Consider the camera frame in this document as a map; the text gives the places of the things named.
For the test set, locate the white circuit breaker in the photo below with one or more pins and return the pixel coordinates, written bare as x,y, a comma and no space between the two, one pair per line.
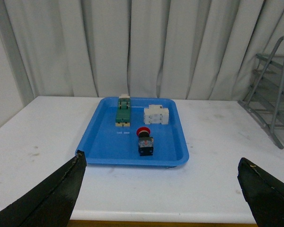
156,114

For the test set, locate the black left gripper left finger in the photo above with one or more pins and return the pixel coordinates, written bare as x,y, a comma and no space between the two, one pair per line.
51,202

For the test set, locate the white curtain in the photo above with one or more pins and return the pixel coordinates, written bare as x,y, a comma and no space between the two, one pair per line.
179,49

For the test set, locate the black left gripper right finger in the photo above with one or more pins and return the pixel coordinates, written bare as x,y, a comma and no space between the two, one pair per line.
263,192

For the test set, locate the grey metal rack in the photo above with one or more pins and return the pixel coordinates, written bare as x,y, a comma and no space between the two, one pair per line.
265,100

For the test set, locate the red emergency stop button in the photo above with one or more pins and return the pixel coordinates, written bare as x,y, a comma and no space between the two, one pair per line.
145,141

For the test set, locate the blue plastic tray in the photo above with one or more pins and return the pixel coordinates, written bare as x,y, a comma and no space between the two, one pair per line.
106,144

